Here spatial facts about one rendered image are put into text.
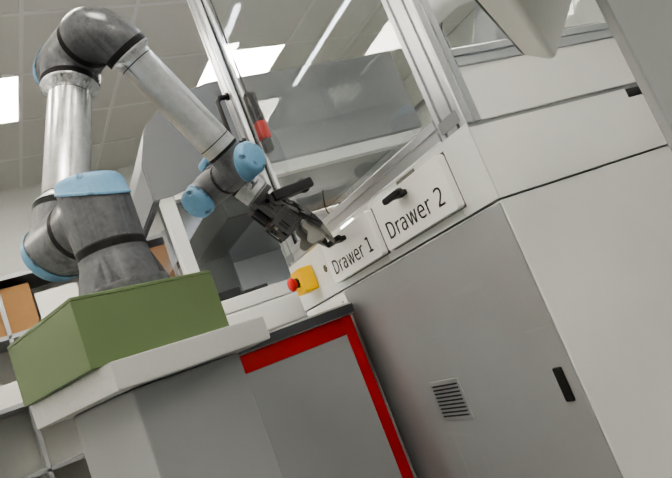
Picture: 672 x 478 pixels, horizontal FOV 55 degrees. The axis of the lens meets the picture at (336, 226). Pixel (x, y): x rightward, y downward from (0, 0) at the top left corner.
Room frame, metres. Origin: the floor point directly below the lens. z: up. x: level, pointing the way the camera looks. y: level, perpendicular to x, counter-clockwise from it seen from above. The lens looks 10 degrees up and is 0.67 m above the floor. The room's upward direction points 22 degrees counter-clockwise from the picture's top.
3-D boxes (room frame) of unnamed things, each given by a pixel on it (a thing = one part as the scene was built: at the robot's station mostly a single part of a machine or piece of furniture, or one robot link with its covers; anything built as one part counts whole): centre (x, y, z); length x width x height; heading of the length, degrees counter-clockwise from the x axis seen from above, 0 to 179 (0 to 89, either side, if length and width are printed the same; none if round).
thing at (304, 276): (1.88, 0.15, 0.88); 0.07 x 0.05 x 0.07; 27
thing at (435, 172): (1.32, -0.16, 0.87); 0.29 x 0.02 x 0.11; 27
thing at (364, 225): (1.60, -0.02, 0.87); 0.29 x 0.02 x 0.11; 27
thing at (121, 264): (1.06, 0.36, 0.91); 0.15 x 0.15 x 0.10
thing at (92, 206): (1.06, 0.37, 1.03); 0.13 x 0.12 x 0.14; 52
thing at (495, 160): (1.78, -0.47, 0.87); 1.02 x 0.95 x 0.14; 27
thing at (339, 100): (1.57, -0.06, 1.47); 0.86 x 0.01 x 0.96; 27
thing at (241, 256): (3.28, 0.46, 1.13); 1.78 x 1.14 x 0.45; 27
